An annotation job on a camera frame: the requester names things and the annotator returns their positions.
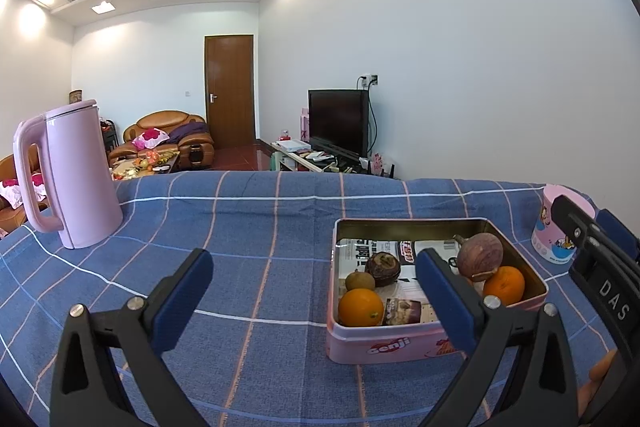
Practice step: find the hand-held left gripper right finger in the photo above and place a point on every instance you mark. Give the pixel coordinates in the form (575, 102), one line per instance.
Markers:
(445, 302)

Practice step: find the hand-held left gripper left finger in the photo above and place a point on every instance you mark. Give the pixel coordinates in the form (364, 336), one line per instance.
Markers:
(180, 302)

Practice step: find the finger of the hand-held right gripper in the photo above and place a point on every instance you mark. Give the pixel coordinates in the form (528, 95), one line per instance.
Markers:
(570, 219)
(617, 234)

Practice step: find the purple passion fruit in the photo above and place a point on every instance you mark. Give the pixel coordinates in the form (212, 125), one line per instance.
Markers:
(482, 254)

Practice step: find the orange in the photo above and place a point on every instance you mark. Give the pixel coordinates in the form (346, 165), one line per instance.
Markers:
(506, 285)
(360, 307)

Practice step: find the dark brown wrinkled fruit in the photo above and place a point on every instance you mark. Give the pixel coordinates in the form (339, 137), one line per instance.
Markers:
(382, 268)

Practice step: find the pink tin box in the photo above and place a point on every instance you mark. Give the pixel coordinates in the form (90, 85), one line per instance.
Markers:
(380, 347)

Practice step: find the small olive brown fruit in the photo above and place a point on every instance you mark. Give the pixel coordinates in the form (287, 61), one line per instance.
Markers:
(360, 281)

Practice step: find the person's right hand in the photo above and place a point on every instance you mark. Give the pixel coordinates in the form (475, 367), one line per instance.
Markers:
(602, 367)

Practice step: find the pink cartoon cup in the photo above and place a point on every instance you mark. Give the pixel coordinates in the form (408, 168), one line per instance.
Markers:
(547, 232)

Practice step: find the printed glossy leaflet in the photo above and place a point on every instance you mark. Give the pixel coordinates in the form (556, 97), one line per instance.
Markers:
(407, 291)

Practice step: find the brown snack packet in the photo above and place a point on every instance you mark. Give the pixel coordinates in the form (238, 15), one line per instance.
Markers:
(402, 311)

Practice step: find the blue plaid tablecloth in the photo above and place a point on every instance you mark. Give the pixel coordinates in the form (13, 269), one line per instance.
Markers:
(250, 232)

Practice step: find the cluttered coffee table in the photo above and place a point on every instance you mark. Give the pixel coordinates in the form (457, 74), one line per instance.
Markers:
(145, 164)

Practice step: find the black router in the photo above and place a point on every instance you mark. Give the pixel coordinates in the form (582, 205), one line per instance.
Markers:
(385, 170)

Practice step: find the pink patterned box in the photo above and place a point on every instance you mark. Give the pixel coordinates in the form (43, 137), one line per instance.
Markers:
(377, 159)

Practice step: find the pink floral cushion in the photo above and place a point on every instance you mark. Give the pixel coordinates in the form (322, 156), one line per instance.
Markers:
(152, 137)
(12, 192)

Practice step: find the pink electric kettle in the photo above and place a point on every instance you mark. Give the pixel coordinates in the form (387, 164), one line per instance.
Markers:
(80, 167)

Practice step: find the purple blanket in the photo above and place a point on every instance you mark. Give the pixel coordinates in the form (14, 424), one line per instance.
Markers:
(190, 130)

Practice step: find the black rack with clothes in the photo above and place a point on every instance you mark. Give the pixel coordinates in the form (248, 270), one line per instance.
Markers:
(109, 134)

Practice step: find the brown leather armchair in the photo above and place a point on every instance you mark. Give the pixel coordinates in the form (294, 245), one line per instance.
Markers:
(165, 119)

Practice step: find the brown leather sofa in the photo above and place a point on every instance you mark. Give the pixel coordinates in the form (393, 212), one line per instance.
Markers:
(10, 217)

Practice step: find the white television stand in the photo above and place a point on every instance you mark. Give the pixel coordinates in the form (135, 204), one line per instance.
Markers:
(305, 157)

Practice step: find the white set-top box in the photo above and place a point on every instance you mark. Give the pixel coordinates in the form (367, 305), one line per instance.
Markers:
(292, 146)

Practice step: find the red ornament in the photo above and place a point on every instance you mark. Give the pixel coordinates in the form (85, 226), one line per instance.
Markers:
(285, 134)

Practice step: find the black flat television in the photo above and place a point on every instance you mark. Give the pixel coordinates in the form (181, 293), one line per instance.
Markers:
(337, 122)

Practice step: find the pink gift bag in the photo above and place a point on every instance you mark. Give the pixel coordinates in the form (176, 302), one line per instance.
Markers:
(304, 124)

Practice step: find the brown wooden door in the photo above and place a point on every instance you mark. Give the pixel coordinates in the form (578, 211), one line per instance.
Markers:
(230, 87)

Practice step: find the framed picture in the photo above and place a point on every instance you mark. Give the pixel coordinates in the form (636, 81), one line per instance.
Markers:
(76, 96)

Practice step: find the square recessed ceiling light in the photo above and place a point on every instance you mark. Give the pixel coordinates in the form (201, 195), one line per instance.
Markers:
(103, 7)

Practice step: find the white wall socket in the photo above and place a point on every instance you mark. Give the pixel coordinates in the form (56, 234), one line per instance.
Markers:
(369, 80)

